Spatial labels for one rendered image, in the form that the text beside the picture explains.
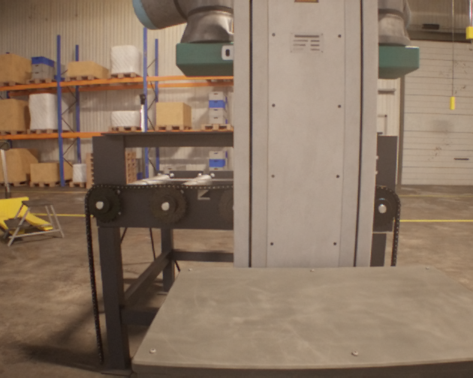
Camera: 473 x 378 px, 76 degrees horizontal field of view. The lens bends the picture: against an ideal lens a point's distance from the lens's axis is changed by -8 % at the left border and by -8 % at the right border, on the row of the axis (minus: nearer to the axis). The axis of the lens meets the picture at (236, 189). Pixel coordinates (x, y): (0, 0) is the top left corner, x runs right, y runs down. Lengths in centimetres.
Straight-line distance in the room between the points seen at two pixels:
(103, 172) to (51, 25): 1193
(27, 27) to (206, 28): 1309
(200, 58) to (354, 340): 73
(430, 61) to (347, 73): 1114
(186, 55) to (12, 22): 1353
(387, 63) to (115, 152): 113
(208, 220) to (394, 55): 96
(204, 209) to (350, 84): 87
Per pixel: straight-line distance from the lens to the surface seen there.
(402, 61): 100
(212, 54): 92
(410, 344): 51
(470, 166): 1236
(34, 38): 1361
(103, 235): 160
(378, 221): 147
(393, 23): 102
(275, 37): 82
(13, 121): 1181
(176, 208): 141
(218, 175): 237
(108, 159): 156
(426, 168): 1162
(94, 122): 1183
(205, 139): 145
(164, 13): 108
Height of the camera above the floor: 110
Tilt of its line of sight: 7 degrees down
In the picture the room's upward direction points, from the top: straight up
